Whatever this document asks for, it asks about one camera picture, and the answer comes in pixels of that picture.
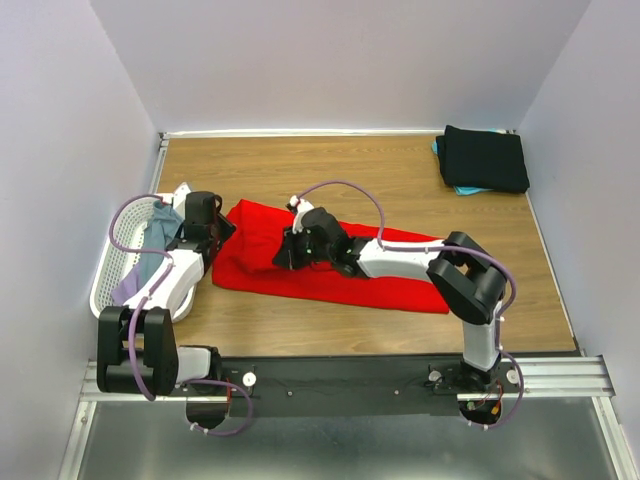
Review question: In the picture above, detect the red t shirt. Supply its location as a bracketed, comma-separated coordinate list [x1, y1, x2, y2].
[212, 199, 449, 314]

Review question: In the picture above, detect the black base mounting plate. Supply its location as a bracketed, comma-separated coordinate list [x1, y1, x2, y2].
[178, 355, 519, 433]

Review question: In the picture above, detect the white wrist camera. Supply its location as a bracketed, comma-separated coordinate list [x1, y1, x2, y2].
[286, 195, 314, 234]
[161, 182, 192, 216]

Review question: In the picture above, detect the lavender t shirt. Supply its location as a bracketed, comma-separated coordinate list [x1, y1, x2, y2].
[111, 263, 143, 306]

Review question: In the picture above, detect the black folded t shirt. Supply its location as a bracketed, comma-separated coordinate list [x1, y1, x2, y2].
[435, 125, 530, 194]

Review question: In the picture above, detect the aluminium frame rail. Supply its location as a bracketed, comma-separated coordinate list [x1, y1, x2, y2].
[80, 357, 615, 402]

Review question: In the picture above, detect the cyan folded t shirt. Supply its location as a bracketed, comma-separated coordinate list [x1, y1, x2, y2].
[432, 126, 507, 196]

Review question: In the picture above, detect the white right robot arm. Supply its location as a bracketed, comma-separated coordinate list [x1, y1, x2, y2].
[273, 207, 514, 392]

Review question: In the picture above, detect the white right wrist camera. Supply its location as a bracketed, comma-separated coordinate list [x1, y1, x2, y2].
[286, 195, 314, 234]

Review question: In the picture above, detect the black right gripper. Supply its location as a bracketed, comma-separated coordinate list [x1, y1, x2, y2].
[270, 224, 333, 272]

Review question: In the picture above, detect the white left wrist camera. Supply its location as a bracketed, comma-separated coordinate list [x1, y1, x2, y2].
[161, 182, 192, 216]

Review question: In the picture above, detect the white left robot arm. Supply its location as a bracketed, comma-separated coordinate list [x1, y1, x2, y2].
[96, 187, 235, 401]

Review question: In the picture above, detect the grey blue t shirt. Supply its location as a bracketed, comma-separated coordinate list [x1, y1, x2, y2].
[138, 200, 183, 288]

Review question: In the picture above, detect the white laundry basket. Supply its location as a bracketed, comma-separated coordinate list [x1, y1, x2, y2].
[89, 191, 199, 324]

